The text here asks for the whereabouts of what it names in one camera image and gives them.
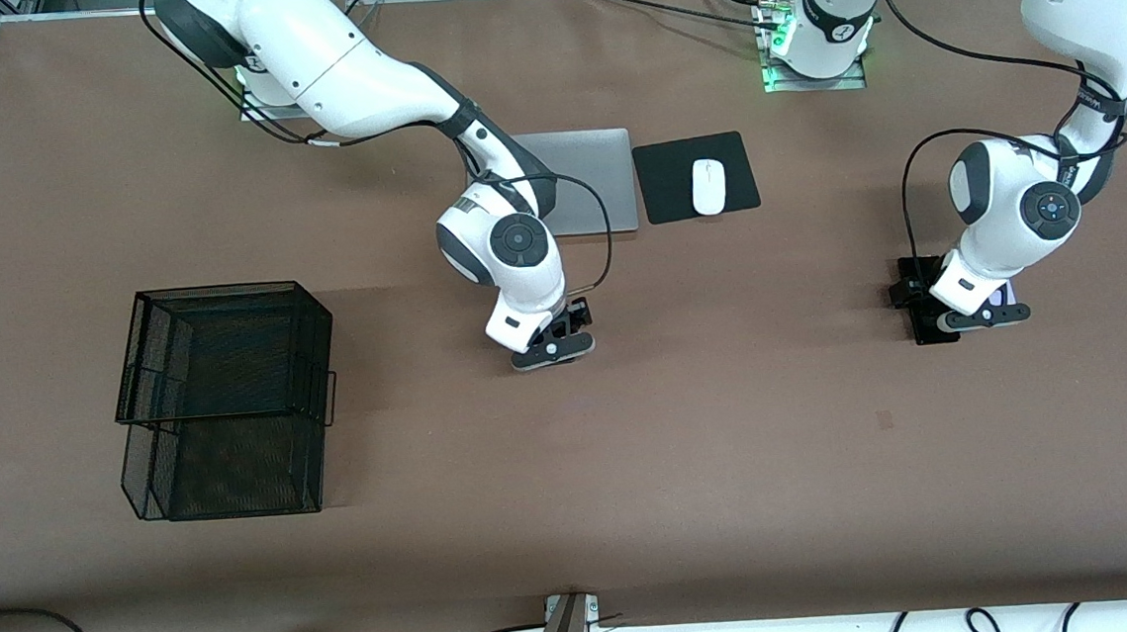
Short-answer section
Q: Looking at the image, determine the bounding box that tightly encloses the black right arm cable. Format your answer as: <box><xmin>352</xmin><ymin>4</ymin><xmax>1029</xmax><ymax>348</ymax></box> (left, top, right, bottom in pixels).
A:
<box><xmin>140</xmin><ymin>0</ymin><xmax>618</xmax><ymax>323</ymax></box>

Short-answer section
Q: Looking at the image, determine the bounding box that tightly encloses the black mouse pad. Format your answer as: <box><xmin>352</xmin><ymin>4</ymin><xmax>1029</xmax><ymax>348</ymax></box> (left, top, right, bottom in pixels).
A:
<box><xmin>630</xmin><ymin>129</ymin><xmax>764</xmax><ymax>226</ymax></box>

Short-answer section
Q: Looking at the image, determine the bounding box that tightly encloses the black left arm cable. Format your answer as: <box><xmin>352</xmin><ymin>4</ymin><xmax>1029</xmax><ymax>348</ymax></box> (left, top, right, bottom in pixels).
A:
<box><xmin>879</xmin><ymin>0</ymin><xmax>1127</xmax><ymax>281</ymax></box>

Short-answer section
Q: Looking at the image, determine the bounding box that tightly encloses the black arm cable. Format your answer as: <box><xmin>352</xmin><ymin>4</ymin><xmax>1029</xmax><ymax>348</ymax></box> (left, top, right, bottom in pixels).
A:
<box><xmin>879</xmin><ymin>0</ymin><xmax>1127</xmax><ymax>281</ymax></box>
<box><xmin>140</xmin><ymin>0</ymin><xmax>618</xmax><ymax>323</ymax></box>

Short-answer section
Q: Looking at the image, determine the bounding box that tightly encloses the long black smartphone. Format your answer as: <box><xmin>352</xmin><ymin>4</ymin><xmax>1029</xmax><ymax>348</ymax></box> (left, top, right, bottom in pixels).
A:
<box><xmin>895</xmin><ymin>252</ymin><xmax>961</xmax><ymax>348</ymax></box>

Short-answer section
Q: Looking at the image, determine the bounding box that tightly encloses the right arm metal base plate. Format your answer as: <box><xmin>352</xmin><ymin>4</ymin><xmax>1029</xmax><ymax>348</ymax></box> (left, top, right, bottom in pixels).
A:
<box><xmin>237</xmin><ymin>76</ymin><xmax>315</xmax><ymax>124</ymax></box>

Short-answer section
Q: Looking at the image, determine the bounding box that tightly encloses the white computer mouse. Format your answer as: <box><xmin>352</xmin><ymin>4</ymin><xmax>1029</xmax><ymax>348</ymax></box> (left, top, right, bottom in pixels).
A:
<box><xmin>690</xmin><ymin>157</ymin><xmax>729</xmax><ymax>218</ymax></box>

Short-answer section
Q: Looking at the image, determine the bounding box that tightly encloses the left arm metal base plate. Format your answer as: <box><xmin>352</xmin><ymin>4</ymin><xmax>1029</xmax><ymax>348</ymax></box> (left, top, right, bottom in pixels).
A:
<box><xmin>762</xmin><ymin>47</ymin><xmax>868</xmax><ymax>97</ymax></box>

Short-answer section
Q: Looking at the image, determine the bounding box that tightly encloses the black table cable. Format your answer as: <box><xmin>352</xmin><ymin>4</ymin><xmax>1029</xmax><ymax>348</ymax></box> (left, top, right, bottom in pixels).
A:
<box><xmin>584</xmin><ymin>0</ymin><xmax>783</xmax><ymax>43</ymax></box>

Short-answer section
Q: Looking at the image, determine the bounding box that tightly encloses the black mesh two-tier tray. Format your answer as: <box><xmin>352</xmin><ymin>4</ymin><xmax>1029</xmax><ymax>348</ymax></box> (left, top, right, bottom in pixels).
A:
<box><xmin>106</xmin><ymin>278</ymin><xmax>348</xmax><ymax>527</ymax></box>

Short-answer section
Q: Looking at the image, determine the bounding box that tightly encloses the silver closed laptop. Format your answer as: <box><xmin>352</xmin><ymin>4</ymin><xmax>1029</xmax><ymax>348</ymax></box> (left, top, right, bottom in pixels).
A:
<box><xmin>464</xmin><ymin>127</ymin><xmax>641</xmax><ymax>244</ymax></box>

